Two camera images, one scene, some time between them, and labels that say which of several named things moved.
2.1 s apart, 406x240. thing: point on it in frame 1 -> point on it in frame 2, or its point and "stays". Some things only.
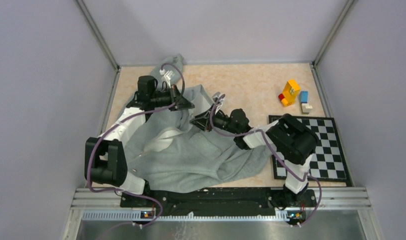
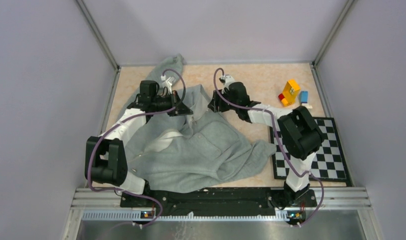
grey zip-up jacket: x=169 y=153 stays
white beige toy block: x=306 y=107 stays
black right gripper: x=203 y=121 -> x=216 y=104
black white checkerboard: x=328 y=163 stays
